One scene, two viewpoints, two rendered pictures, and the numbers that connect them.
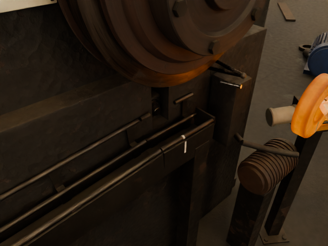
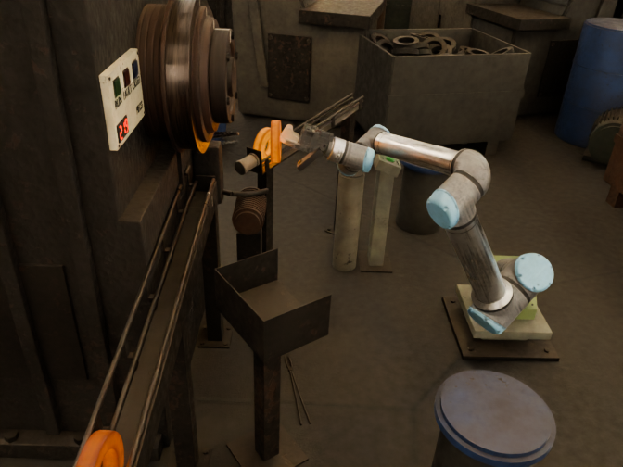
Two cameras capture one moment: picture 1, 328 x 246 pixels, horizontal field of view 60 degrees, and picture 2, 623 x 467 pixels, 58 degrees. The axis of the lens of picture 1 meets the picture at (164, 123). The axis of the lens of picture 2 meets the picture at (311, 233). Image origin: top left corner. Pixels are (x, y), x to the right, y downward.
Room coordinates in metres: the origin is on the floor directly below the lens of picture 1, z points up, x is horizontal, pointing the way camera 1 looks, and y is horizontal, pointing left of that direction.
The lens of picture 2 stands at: (-0.79, 1.06, 1.61)
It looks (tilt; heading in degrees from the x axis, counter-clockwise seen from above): 31 degrees down; 309
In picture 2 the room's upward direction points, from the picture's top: 3 degrees clockwise
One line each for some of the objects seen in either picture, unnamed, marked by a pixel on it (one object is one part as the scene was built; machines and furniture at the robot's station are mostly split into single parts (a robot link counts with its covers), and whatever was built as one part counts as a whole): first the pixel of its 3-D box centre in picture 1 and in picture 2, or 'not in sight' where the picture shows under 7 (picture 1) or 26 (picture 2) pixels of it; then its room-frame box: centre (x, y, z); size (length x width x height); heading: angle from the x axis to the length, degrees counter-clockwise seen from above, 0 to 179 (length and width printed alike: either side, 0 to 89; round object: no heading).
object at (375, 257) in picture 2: not in sight; (380, 208); (0.49, -1.03, 0.31); 0.24 x 0.16 x 0.62; 131
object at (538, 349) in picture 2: not in sight; (498, 321); (-0.20, -0.97, 0.04); 0.40 x 0.40 x 0.08; 42
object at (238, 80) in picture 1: (226, 108); (208, 172); (0.76, -0.20, 0.68); 0.11 x 0.08 x 0.24; 41
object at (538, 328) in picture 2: not in sight; (501, 310); (-0.20, -0.97, 0.10); 0.32 x 0.32 x 0.04; 42
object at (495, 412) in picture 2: not in sight; (479, 460); (-0.51, -0.11, 0.22); 0.32 x 0.32 x 0.43
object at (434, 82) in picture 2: not in sight; (430, 89); (1.23, -2.73, 0.39); 1.03 x 0.83 x 0.77; 56
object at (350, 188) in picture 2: not in sight; (348, 220); (0.58, -0.89, 0.26); 0.12 x 0.12 x 0.52
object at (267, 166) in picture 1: (256, 200); (250, 251); (0.71, -0.37, 0.27); 0.22 x 0.13 x 0.53; 131
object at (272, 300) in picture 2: not in sight; (270, 379); (0.06, 0.18, 0.36); 0.26 x 0.20 x 0.72; 166
